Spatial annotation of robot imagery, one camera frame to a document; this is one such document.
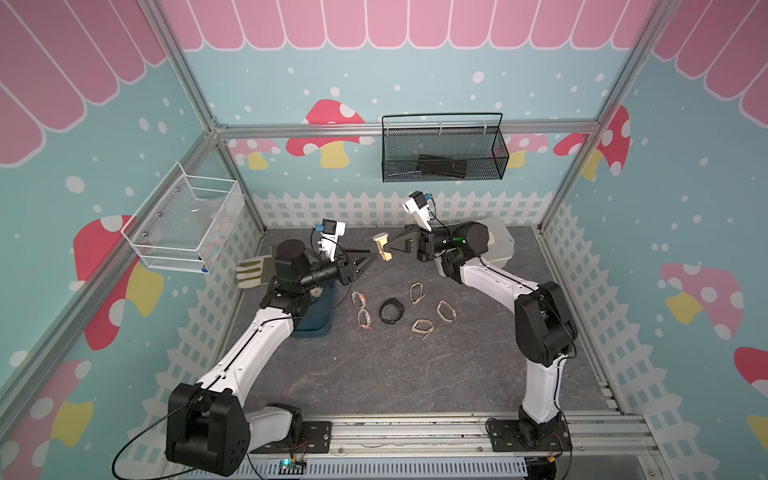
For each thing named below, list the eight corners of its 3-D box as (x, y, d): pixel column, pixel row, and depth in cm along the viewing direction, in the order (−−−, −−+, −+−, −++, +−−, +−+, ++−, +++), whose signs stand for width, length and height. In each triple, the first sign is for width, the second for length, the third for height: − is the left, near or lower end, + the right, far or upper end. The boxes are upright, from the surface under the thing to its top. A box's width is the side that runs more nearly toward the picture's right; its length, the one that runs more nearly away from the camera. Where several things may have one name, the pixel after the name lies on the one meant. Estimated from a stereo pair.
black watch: (375, 317, 98) (375, 310, 94) (386, 301, 102) (386, 294, 98) (394, 327, 96) (394, 321, 92) (404, 310, 99) (405, 304, 96)
